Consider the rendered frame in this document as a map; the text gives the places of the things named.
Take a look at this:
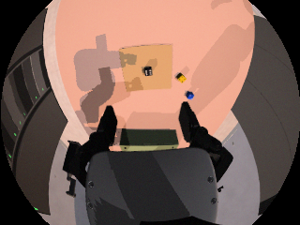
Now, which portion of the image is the yellow die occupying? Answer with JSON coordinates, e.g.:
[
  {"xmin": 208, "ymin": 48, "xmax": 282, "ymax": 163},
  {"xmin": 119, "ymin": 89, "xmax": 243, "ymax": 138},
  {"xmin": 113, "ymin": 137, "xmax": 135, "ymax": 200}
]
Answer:
[{"xmin": 176, "ymin": 73, "xmax": 186, "ymax": 83}]

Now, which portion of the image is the blue die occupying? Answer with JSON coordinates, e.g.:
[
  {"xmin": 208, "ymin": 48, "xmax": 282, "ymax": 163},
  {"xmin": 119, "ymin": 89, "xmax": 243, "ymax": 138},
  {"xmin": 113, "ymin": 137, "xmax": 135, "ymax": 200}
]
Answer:
[{"xmin": 186, "ymin": 91, "xmax": 194, "ymax": 99}]

